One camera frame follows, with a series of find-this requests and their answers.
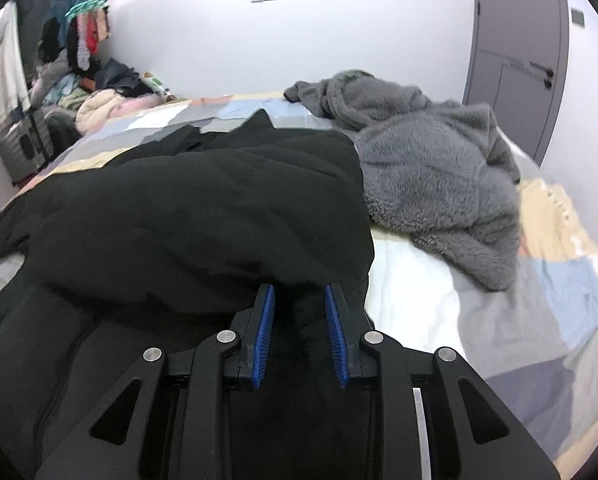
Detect grey door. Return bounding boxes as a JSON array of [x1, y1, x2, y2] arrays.
[[461, 0, 570, 166]]

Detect pile of mixed clothes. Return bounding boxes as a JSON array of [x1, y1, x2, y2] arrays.
[[29, 57, 175, 136]]

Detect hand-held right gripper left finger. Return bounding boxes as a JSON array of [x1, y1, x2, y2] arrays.
[[35, 283, 276, 480]]

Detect patchwork bed blanket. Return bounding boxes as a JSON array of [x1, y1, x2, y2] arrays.
[[0, 91, 598, 471]]

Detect black door handle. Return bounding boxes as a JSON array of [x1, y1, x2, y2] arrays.
[[529, 60, 554, 90]]

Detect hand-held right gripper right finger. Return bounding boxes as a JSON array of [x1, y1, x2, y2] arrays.
[[324, 282, 562, 480]]

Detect dark grey hanging pants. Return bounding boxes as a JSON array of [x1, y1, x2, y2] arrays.
[[15, 0, 85, 56]]

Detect grey suitcase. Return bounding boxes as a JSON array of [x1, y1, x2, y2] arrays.
[[0, 109, 55, 186]]

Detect white hooded garment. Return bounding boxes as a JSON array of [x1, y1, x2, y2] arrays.
[[0, 2, 31, 123]]

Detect white and green bottle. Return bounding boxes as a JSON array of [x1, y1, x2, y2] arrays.
[[146, 74, 172, 98]]

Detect teal clip hanger with socks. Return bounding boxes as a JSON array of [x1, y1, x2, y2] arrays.
[[65, 0, 112, 73]]

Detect black puffer jacket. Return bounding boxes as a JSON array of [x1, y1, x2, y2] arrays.
[[0, 108, 375, 480]]

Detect grey fleece robe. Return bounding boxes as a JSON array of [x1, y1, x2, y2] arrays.
[[283, 68, 522, 292]]

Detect cream plush jacket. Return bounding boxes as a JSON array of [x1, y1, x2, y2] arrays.
[[75, 90, 130, 133]]

